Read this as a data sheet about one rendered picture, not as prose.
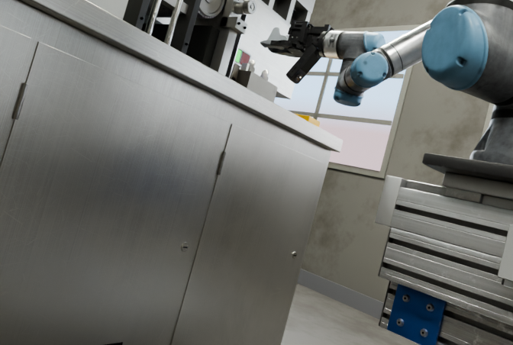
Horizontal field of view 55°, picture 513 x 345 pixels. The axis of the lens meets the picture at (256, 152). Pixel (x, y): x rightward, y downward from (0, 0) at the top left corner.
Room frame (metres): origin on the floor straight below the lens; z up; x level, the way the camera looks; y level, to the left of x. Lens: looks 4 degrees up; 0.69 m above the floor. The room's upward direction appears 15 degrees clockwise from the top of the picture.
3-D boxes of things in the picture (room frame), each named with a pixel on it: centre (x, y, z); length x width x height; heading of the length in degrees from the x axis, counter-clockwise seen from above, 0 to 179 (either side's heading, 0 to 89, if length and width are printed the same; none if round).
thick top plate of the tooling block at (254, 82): (1.69, 0.20, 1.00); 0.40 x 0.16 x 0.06; 54
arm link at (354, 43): (1.25, -0.19, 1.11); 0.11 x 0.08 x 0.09; 54
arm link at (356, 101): (1.24, -0.19, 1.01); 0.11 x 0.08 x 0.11; 3
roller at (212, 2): (1.42, 0.34, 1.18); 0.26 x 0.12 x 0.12; 54
